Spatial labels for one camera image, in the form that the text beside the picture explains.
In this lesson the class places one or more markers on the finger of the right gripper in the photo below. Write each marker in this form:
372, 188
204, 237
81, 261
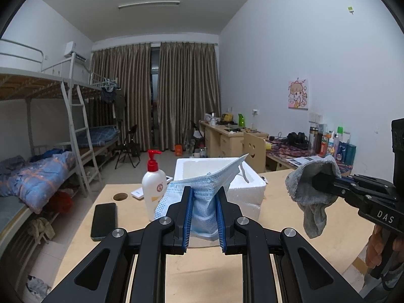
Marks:
329, 184
366, 182

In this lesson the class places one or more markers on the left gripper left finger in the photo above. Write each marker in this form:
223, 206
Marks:
130, 266

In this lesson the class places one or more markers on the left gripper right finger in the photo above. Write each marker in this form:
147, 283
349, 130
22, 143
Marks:
277, 266

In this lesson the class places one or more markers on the grey sock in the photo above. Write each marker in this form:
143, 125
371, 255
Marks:
311, 201

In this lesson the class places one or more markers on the blue surgical face mask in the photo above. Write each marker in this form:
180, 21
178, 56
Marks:
205, 177

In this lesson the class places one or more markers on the person right hand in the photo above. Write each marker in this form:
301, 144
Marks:
375, 248

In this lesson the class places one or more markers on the teal shampoo bottle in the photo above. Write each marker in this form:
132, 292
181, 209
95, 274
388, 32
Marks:
350, 154

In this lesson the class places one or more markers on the printed paper sheet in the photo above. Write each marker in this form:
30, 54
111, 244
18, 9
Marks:
300, 161

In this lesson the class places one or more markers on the steel thermos bottle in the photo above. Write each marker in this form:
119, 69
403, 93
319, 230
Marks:
313, 138

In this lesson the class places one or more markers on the black headphones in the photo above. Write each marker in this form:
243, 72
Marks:
298, 140

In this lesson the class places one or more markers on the black smartphone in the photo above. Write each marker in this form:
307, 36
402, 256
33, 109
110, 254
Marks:
104, 221

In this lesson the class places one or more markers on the white remote control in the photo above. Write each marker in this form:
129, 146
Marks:
138, 193

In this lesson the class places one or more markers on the white styrofoam box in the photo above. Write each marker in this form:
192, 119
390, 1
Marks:
246, 190

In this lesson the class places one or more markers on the white lotion pump bottle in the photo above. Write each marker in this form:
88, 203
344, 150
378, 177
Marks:
153, 184

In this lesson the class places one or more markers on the anime girl poster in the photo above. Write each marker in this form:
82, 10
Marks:
298, 94

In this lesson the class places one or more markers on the black folding chair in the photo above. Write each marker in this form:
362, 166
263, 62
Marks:
129, 148

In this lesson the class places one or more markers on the long wooden desk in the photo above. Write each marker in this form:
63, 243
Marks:
220, 142

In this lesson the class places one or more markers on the blue plaid quilt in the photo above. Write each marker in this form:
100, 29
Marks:
34, 183

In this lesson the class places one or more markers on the metal bunk bed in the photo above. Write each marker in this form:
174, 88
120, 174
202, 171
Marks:
73, 133

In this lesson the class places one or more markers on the right brown curtain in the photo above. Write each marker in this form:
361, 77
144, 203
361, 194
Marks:
188, 88

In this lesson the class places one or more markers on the brown curtain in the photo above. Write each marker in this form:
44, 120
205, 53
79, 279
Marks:
130, 67
188, 88

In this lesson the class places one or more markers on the left brown curtain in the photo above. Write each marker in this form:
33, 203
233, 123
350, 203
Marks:
130, 67

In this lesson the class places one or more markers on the white air conditioner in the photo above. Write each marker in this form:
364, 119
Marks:
70, 49

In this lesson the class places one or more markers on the ceiling tube light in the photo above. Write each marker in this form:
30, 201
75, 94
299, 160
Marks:
157, 3

